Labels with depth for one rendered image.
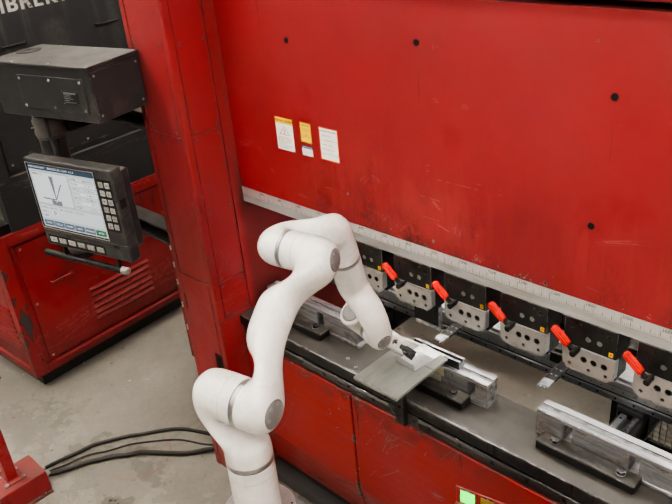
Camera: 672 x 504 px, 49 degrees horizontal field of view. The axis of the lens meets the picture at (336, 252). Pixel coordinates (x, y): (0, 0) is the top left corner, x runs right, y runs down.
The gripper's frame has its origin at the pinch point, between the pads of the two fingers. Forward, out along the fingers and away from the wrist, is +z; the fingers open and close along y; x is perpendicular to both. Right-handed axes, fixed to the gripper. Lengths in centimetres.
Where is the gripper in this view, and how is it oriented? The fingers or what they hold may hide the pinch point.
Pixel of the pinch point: (404, 350)
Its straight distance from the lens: 241.2
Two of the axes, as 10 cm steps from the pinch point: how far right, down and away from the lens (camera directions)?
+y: -6.3, -3.2, 7.1
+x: -5.4, 8.4, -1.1
